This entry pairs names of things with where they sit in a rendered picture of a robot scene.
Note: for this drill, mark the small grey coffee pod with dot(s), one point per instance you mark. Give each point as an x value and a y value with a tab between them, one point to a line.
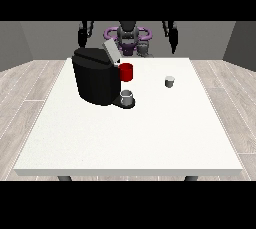
169	82

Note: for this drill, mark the black coffee machine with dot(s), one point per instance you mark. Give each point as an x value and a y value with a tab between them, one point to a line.
95	79

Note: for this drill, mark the small grey cup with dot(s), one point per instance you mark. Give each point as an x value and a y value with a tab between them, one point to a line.
126	98

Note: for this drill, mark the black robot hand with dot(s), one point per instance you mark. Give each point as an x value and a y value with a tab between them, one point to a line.
82	38
172	38

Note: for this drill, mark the red pod holder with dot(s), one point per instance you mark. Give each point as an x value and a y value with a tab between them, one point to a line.
126	72

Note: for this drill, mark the dark table leg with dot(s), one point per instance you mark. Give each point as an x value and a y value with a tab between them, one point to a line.
64	178
191	178

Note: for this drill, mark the grey robot trunk purple rings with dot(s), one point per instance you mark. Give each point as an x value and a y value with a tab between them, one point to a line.
127	36

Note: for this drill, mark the pale grey machine lid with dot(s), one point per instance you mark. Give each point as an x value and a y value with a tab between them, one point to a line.
112	51

